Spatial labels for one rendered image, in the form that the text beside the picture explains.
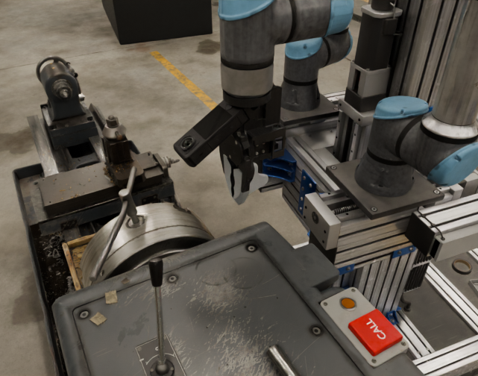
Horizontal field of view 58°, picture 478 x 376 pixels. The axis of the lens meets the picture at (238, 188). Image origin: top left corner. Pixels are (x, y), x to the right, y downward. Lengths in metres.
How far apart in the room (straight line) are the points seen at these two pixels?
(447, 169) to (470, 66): 0.21
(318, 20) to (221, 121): 0.19
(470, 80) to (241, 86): 0.49
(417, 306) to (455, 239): 1.01
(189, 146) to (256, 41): 0.17
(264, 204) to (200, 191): 0.46
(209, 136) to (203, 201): 2.31
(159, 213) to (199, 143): 0.36
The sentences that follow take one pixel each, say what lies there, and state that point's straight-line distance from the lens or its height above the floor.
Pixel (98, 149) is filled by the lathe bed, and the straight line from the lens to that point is 1.93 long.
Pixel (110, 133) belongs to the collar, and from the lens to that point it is 1.47.
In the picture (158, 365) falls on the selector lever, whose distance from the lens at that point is 0.68.
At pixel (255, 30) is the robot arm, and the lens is 0.58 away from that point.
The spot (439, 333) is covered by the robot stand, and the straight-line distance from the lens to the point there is 2.16.
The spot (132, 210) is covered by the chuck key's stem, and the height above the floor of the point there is 1.28.
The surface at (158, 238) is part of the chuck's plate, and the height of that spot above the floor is 1.24.
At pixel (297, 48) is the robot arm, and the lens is 1.44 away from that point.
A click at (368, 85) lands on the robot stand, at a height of 1.33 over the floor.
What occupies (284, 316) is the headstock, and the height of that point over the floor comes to 1.26.
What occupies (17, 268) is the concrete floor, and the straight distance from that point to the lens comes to 2.78.
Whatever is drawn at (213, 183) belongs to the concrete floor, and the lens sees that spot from 3.08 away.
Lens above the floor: 1.85
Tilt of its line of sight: 38 degrees down
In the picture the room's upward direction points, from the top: straight up
